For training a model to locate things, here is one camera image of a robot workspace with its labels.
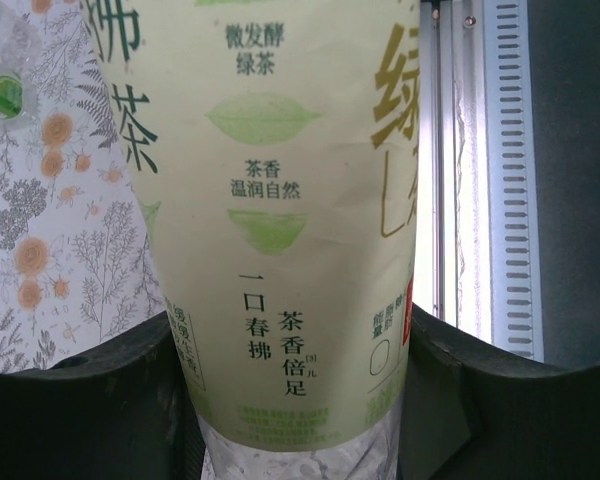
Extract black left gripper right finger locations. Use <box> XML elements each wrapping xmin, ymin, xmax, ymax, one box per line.
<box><xmin>396</xmin><ymin>301</ymin><xmax>600</xmax><ymax>480</ymax></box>

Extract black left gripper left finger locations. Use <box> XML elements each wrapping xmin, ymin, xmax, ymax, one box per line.
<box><xmin>0</xmin><ymin>313</ymin><xmax>205</xmax><ymax>480</ymax></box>

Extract pale green tea label bottle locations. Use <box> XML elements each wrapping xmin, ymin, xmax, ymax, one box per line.
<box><xmin>82</xmin><ymin>0</ymin><xmax>424</xmax><ymax>480</ymax></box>

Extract bright green label plastic bottle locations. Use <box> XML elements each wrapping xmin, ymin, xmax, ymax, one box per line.
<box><xmin>0</xmin><ymin>0</ymin><xmax>44</xmax><ymax>132</ymax></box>

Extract floral patterned table cover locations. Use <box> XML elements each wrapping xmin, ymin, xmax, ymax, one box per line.
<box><xmin>0</xmin><ymin>0</ymin><xmax>174</xmax><ymax>374</ymax></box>

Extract aluminium front rail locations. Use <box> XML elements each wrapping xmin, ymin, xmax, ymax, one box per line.
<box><xmin>418</xmin><ymin>0</ymin><xmax>487</xmax><ymax>331</ymax></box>

